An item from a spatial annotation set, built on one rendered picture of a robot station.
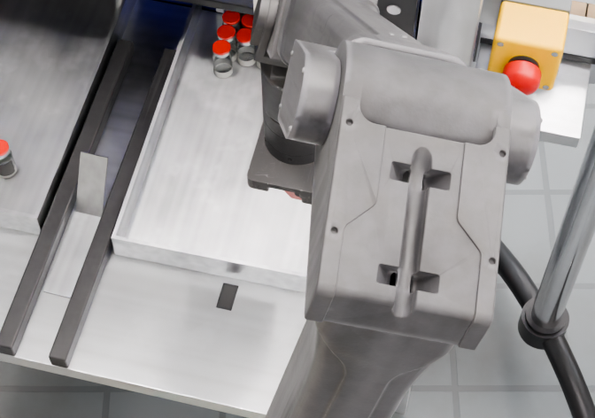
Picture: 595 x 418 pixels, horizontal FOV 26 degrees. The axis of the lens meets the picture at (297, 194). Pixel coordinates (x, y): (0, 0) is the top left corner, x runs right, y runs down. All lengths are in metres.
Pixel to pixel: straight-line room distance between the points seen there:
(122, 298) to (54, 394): 0.95
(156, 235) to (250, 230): 0.10
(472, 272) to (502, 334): 1.78
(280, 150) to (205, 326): 0.32
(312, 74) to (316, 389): 0.14
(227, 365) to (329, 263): 0.79
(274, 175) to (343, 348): 0.52
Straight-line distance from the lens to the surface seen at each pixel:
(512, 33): 1.35
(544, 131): 1.47
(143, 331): 1.33
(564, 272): 2.01
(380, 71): 0.56
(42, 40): 1.55
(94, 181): 1.38
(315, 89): 0.56
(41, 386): 2.29
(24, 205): 1.42
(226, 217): 1.38
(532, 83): 1.35
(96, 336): 1.33
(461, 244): 0.54
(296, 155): 1.05
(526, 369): 2.30
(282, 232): 1.37
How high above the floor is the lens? 2.07
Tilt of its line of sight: 58 degrees down
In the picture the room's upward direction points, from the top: straight up
